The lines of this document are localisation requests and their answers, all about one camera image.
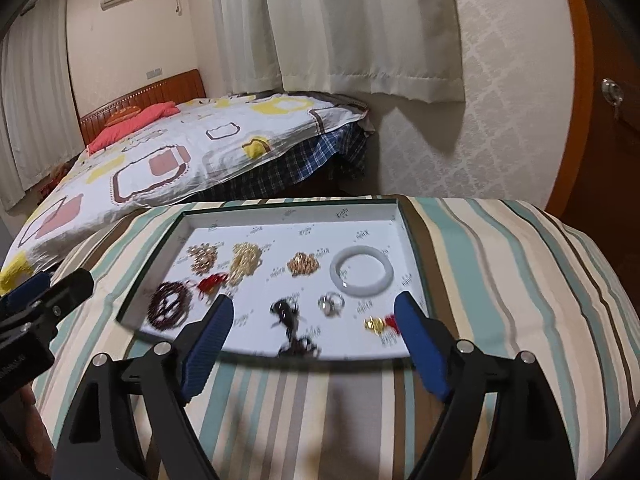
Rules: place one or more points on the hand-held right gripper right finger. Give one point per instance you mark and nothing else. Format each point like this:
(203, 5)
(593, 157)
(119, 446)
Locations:
(420, 345)

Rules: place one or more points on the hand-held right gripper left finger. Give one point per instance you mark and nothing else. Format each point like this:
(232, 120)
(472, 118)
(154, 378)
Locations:
(207, 345)

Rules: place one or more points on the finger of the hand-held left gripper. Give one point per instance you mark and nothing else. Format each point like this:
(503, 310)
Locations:
(25, 292)
(70, 287)

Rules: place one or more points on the gold and red charm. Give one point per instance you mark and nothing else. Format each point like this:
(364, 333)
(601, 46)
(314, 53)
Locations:
(375, 325)

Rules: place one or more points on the red knot charm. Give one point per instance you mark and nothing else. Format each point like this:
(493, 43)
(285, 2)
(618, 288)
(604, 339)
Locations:
(212, 283)

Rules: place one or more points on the white jade bangle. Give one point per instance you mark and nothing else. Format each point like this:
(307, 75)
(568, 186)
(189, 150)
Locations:
(336, 270)

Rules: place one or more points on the white cardboard box tray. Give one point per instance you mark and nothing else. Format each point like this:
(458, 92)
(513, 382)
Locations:
(280, 245)

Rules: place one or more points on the person's left hand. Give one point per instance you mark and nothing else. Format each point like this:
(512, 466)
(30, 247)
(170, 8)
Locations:
(35, 430)

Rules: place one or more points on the red fabric item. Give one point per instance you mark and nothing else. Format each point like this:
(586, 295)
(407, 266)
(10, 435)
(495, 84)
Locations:
(55, 177)

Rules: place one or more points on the bed with patterned quilt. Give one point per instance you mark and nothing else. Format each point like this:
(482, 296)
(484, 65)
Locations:
(150, 160)

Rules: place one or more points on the red pillow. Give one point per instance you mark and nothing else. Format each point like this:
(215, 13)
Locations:
(125, 129)

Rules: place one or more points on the orange round cushion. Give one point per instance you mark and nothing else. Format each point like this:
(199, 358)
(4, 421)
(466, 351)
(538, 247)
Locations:
(122, 115)

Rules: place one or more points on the white sheer curtain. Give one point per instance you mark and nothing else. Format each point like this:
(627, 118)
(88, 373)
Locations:
(35, 100)

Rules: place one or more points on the blue plaid bed sheet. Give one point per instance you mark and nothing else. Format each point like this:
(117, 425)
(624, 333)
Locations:
(300, 160)

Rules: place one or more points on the wooden headboard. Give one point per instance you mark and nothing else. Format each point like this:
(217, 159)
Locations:
(165, 87)

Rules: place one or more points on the brown wooden door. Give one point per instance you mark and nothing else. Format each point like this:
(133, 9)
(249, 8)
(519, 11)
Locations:
(600, 160)

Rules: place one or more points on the narrow cream curtain panel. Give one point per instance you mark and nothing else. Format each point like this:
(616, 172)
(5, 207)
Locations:
(240, 25)

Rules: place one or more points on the silver door lock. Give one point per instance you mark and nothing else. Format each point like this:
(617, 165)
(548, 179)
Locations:
(611, 91)

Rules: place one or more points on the wide cream curtain panel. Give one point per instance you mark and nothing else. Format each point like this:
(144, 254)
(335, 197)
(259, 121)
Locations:
(360, 25)

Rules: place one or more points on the wall outlet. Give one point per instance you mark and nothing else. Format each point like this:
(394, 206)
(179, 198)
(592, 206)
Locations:
(155, 72)

